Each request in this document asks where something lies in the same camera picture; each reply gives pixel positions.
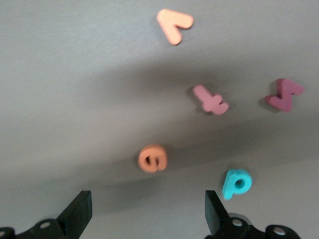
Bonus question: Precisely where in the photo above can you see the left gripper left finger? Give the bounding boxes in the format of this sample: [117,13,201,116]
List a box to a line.
[0,190,93,239]

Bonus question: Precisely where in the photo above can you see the orange letter v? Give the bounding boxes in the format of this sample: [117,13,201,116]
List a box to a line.
[156,9,194,46]

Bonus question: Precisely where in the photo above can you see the orange letter e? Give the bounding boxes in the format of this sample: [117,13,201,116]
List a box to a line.
[138,144,168,174]

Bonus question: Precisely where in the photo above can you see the teal letter d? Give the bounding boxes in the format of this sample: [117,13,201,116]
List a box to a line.
[221,168,253,201]

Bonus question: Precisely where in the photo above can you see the brown table cover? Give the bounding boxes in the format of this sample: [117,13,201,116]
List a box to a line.
[0,0,319,239]

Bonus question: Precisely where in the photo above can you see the dark red letter z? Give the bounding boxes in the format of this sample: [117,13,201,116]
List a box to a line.
[264,78,305,113]

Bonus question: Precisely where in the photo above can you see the pink letter f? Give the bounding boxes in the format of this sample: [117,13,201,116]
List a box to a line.
[192,84,230,116]

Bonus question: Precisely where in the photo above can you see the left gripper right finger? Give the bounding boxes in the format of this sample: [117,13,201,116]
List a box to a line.
[204,190,302,239]

